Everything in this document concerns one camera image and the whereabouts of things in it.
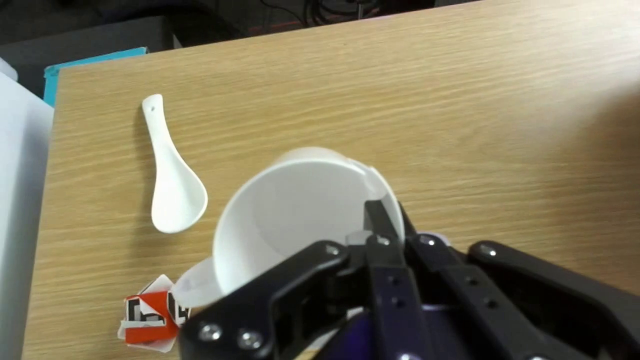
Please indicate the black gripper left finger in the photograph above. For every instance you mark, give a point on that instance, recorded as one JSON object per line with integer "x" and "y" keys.
{"x": 393, "y": 301}

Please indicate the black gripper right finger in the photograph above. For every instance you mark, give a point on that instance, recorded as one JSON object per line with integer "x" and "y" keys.
{"x": 521, "y": 301}

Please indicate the white mug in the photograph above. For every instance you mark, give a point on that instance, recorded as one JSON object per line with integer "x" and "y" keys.
{"x": 293, "y": 212}

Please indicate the white ceramic spoon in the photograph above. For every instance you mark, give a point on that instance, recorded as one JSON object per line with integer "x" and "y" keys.
{"x": 174, "y": 192}

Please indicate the small red white toy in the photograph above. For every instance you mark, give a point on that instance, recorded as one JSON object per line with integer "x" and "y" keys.
{"x": 151, "y": 321}

